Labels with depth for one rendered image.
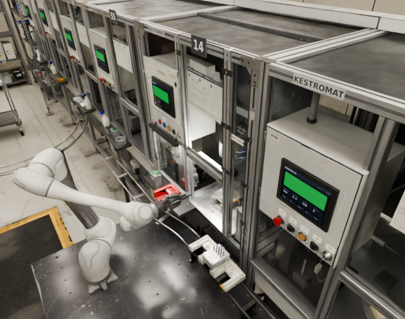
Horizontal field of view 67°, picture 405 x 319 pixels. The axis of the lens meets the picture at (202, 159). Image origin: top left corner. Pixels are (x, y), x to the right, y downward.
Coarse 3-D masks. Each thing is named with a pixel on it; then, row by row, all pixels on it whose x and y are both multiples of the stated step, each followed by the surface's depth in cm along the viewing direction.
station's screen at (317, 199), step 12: (288, 168) 118; (288, 180) 120; (300, 180) 115; (288, 192) 123; (300, 192) 117; (312, 192) 112; (324, 192) 107; (300, 204) 120; (312, 204) 114; (324, 204) 109; (312, 216) 116; (324, 216) 111
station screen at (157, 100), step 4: (152, 80) 193; (152, 84) 195; (156, 84) 189; (160, 88) 187; (164, 88) 182; (156, 96) 195; (168, 96) 181; (156, 100) 197; (160, 100) 193; (168, 100) 183; (156, 104) 200; (160, 104) 195; (164, 104) 190; (168, 104) 185; (164, 108) 192; (168, 108) 187; (168, 112) 189
